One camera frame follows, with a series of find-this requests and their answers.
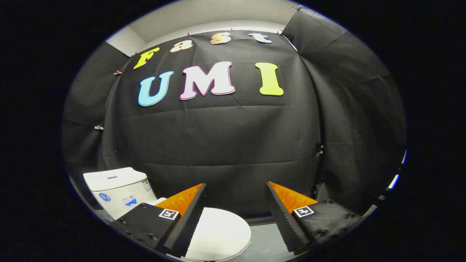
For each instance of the white toilet lid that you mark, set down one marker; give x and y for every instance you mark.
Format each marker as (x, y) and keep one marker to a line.
(222, 233)

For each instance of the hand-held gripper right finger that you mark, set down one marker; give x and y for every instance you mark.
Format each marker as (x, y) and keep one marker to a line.
(287, 225)

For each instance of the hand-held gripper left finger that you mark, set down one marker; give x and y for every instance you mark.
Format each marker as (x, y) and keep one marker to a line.
(189, 225)

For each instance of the black backdrop cloth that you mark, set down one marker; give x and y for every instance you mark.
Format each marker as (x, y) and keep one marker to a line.
(225, 145)

